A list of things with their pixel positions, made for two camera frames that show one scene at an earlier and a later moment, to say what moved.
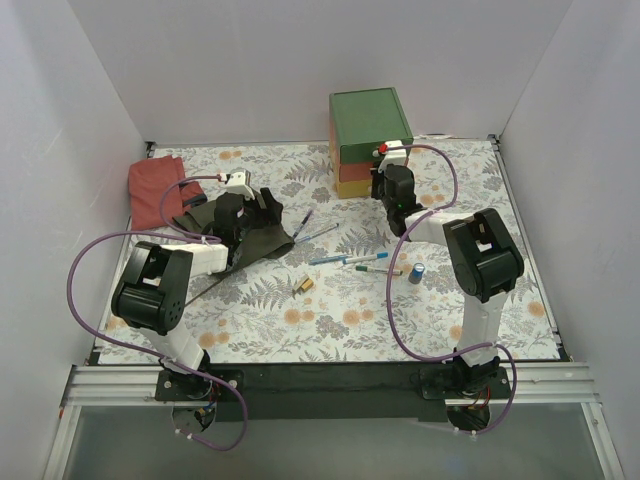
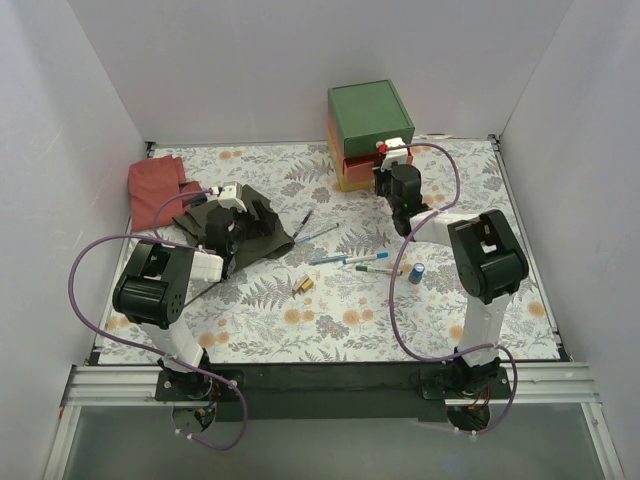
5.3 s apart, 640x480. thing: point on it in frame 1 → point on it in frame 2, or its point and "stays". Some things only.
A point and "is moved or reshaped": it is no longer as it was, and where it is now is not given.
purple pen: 302,224 stays
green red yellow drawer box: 359,122 stays
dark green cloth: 260,243 stays
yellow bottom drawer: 355,188 is moved or reshaped
